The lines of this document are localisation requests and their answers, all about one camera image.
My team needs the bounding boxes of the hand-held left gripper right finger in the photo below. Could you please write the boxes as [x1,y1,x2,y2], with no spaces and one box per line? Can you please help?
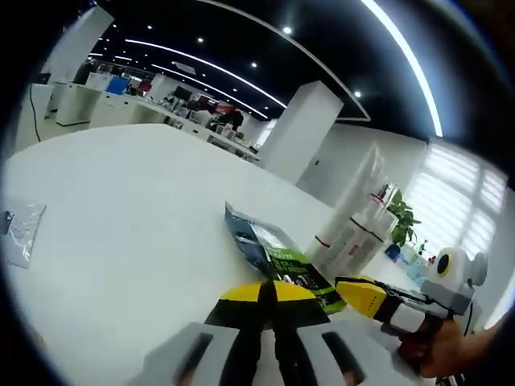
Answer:
[267,281,404,386]

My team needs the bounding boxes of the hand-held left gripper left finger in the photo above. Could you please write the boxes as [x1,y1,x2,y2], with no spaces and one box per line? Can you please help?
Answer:
[132,281,269,386]

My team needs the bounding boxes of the white skincare bottle clear cap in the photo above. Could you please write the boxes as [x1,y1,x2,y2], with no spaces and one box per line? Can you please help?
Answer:
[329,216,388,283]

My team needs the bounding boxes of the green black packet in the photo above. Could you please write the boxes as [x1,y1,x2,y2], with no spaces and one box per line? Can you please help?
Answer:
[224,200,348,315]

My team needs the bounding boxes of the white skincare tube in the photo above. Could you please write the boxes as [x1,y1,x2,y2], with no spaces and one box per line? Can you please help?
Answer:
[313,145,384,267]

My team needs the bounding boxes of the person's right hand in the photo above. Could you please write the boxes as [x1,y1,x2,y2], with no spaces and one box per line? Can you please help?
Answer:
[397,317,479,380]

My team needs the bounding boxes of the light blue item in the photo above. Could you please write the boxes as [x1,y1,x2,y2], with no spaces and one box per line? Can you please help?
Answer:
[401,248,428,279]

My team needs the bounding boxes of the green potted plant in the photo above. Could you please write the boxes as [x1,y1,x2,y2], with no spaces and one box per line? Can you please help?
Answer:
[385,191,422,247]

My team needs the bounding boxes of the white window blinds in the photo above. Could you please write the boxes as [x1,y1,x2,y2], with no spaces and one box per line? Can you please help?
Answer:
[406,139,509,261]

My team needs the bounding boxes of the clear small bag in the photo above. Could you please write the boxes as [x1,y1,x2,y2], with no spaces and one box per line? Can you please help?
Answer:
[0,200,48,269]

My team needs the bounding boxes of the ceiling air conditioner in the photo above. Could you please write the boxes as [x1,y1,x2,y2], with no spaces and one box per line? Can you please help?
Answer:
[171,60,199,76]

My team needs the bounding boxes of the row of white counters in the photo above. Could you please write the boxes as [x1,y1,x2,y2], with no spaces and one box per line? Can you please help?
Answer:
[54,80,262,162]

